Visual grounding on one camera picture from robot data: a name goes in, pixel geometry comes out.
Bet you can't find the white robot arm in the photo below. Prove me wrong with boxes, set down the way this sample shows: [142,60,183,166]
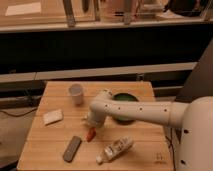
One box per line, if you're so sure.
[86,89,213,171]

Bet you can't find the white sponge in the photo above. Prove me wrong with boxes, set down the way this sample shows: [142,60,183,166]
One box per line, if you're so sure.
[43,109,63,125]

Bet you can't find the green bowl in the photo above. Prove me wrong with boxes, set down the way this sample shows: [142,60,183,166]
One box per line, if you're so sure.
[112,93,139,125]

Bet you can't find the red pepper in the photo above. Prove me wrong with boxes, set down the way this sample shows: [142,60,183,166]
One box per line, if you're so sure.
[86,128,96,142]

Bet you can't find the black floor cable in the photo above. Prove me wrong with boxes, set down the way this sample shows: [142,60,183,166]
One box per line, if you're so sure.
[0,107,38,118]

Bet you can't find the white plastic bottle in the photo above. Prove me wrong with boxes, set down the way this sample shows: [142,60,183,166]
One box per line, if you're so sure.
[96,137,134,164]

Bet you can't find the grey rectangular bar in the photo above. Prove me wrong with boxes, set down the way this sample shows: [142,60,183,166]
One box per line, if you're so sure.
[63,136,82,162]

